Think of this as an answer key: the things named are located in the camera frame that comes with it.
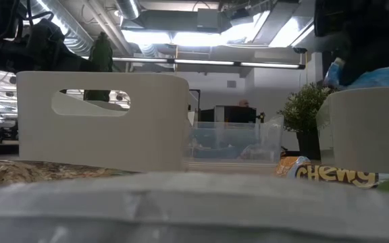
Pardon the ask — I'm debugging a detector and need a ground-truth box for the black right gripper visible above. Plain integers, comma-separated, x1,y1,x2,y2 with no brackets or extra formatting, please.
314,0,389,86

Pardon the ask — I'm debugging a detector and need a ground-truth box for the orange Chewy granola bar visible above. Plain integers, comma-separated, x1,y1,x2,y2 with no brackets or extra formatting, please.
275,155,389,193

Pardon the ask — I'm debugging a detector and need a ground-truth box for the brown green granola bar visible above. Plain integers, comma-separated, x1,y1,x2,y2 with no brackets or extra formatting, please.
0,159,138,187

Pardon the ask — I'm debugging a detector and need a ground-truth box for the silver blue granola bar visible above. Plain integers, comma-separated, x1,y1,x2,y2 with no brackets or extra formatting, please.
0,171,389,243

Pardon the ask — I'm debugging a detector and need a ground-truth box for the gray plastic bin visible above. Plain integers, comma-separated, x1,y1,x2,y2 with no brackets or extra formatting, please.
315,86,389,176

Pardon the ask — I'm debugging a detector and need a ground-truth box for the bushy green plant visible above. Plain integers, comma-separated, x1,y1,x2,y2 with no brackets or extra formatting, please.
277,82,337,134

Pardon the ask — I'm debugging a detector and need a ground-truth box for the black plant pot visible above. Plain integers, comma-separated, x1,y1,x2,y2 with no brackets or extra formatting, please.
295,130,322,161

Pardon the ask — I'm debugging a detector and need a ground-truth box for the black computer monitor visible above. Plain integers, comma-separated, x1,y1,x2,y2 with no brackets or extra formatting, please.
199,105,258,124

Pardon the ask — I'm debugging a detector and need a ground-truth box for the clear plastic container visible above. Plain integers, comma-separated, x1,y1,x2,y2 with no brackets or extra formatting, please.
182,116,285,166

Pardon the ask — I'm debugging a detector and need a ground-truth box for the long hanging light bar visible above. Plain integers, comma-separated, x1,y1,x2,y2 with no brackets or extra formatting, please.
111,56,306,70

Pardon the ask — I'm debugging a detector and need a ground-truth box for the white plastic bin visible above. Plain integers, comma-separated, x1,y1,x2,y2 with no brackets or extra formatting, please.
16,70,190,173

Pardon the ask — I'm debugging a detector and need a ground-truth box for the green cactus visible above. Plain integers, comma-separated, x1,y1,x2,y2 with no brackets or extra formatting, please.
83,32,114,102

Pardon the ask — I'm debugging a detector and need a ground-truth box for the silver ventilation duct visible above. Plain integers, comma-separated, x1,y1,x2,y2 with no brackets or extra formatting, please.
115,0,141,20

